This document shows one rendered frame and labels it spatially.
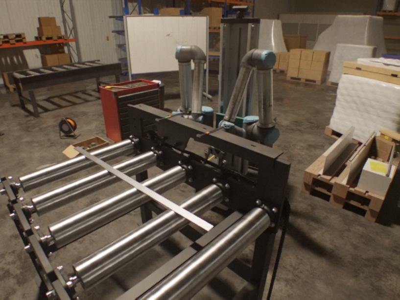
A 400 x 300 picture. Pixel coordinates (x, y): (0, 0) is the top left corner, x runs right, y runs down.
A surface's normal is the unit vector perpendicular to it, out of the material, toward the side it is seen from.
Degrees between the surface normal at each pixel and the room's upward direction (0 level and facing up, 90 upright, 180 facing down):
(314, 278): 0
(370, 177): 90
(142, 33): 90
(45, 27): 90
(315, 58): 90
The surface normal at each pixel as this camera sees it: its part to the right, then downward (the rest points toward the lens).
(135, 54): 0.36, 0.41
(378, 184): -0.66, 0.33
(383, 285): 0.00, -0.90
